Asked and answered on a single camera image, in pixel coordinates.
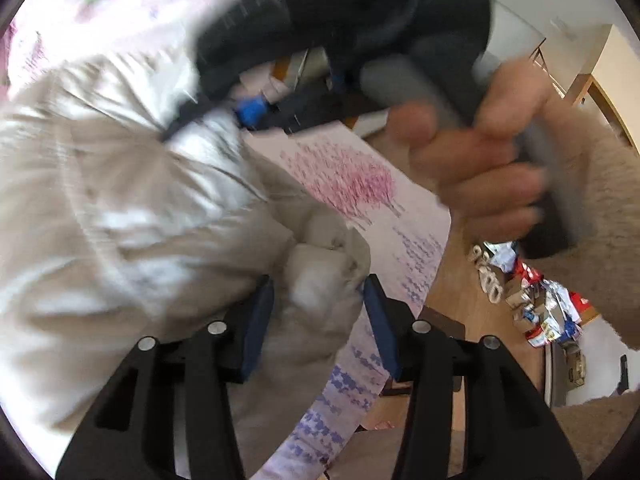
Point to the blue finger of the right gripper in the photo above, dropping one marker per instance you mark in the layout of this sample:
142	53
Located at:
250	112

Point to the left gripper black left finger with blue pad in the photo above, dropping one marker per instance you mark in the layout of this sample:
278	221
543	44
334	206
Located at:
129	430

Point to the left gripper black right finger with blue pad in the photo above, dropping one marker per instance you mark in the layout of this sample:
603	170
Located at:
510	432

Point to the beige puffer jacket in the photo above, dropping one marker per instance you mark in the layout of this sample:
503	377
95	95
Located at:
109	235

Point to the beige fuzzy sleeve forearm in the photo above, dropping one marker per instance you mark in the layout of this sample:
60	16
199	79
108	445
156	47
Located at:
604	266

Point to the person's right hand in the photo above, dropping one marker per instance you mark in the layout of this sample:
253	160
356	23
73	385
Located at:
473	170

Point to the pink floral bed sheet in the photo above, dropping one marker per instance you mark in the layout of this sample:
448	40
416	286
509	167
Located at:
405	228

